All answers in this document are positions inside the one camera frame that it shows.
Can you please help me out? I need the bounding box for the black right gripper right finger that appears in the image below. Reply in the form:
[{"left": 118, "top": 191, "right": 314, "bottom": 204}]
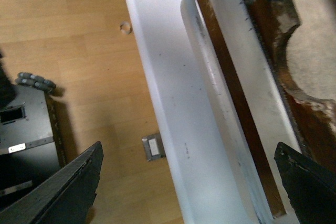
[{"left": 274, "top": 142, "right": 335, "bottom": 223}]

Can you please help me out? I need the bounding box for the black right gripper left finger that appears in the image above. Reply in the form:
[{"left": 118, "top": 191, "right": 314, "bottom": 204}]
[{"left": 1, "top": 141, "right": 103, "bottom": 223}]

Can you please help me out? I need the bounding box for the wooden drawer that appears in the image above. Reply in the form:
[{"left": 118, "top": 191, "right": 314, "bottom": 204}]
[{"left": 197, "top": 0, "right": 335, "bottom": 214}]

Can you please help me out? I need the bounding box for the white drawer handle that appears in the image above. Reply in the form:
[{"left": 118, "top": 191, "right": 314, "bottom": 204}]
[{"left": 180, "top": 0, "right": 307, "bottom": 224}]

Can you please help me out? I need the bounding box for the metal floor socket plate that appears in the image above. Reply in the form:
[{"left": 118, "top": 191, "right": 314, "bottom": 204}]
[{"left": 142, "top": 133, "right": 166, "bottom": 162}]

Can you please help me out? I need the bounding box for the grey omni wheel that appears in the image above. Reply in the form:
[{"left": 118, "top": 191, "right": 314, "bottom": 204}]
[{"left": 15, "top": 72, "right": 56, "bottom": 93}]

